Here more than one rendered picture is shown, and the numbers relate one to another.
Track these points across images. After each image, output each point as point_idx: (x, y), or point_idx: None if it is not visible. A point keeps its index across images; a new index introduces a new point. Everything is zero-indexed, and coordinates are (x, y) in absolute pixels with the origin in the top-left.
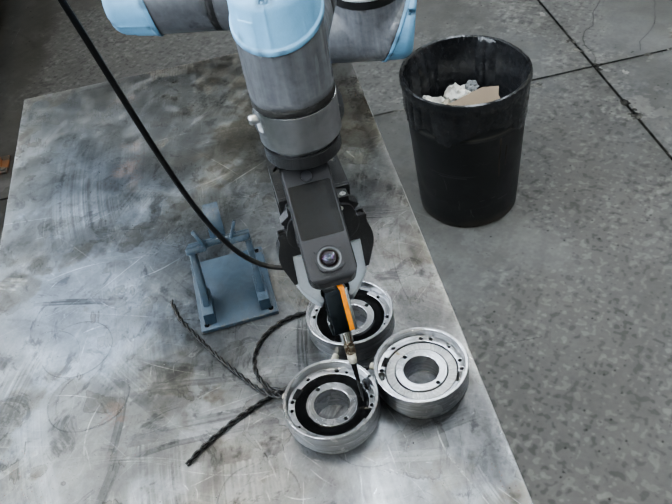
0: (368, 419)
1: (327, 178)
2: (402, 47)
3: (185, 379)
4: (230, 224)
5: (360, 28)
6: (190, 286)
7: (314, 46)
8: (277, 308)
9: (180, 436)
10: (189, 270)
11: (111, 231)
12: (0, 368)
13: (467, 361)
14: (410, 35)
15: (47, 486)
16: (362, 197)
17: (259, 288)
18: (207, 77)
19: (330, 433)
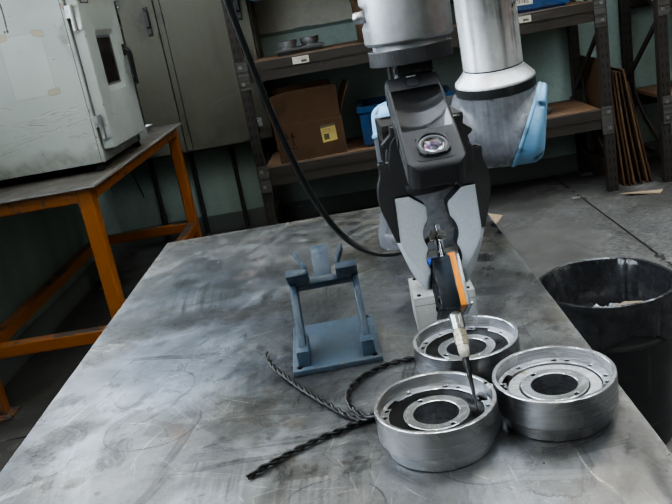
0: (482, 417)
1: (436, 83)
2: (532, 140)
3: (265, 410)
4: (342, 303)
5: (488, 120)
6: (289, 344)
7: None
8: (382, 354)
9: (246, 455)
10: (291, 333)
11: (219, 312)
12: (70, 404)
13: (615, 369)
14: (540, 126)
15: (78, 495)
16: (488, 281)
17: (363, 331)
18: (339, 222)
19: None
